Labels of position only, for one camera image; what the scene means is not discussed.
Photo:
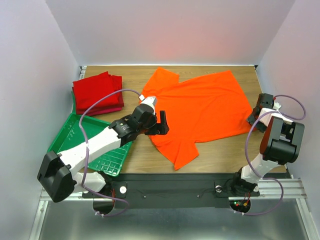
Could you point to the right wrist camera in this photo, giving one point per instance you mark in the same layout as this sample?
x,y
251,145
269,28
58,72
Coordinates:
x,y
276,105

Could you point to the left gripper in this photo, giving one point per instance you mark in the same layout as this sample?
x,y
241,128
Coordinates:
x,y
159,129

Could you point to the green plastic tray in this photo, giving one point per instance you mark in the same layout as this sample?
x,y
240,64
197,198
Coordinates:
x,y
70,135

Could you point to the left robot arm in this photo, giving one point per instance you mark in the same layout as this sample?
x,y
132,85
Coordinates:
x,y
60,174

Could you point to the aluminium frame rail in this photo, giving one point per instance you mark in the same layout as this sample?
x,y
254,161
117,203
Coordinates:
x,y
276,214

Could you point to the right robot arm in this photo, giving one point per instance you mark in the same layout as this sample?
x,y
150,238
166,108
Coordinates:
x,y
280,144

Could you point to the folded dark red t shirt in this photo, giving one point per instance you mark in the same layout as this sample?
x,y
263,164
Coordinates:
x,y
87,96

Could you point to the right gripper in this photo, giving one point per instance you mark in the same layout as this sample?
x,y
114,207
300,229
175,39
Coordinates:
x,y
255,116

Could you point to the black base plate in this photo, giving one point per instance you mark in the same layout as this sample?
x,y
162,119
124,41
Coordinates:
x,y
175,190

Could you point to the orange t shirt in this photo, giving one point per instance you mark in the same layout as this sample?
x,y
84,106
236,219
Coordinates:
x,y
201,109

